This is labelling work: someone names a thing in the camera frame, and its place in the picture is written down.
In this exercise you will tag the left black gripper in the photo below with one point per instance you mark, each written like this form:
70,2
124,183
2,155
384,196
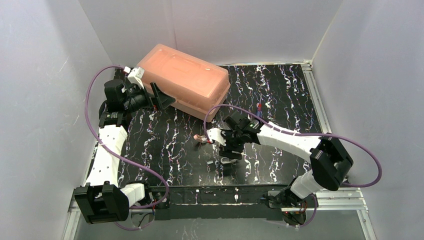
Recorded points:
154,96

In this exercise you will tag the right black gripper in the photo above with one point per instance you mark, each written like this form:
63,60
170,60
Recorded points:
228,151

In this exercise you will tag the pink mini stapler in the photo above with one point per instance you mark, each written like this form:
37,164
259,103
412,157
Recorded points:
202,139

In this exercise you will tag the white mini stapler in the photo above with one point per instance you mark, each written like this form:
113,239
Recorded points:
226,160

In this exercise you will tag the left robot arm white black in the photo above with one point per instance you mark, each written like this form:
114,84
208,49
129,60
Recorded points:
101,199

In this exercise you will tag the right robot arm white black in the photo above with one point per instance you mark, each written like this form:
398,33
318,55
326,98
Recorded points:
329,160

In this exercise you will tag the blue red pen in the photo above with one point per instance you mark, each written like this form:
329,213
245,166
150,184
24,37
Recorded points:
259,110

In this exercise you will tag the pink translucent plastic box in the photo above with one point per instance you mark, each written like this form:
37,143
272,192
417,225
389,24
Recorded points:
197,85

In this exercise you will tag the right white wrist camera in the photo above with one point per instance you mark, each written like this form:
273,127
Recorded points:
214,135

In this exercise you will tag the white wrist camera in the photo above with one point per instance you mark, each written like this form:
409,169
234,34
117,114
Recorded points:
134,75
214,135

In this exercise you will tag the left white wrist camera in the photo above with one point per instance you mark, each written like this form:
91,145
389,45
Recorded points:
134,75

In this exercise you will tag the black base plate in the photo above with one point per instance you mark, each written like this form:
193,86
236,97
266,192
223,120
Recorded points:
229,202

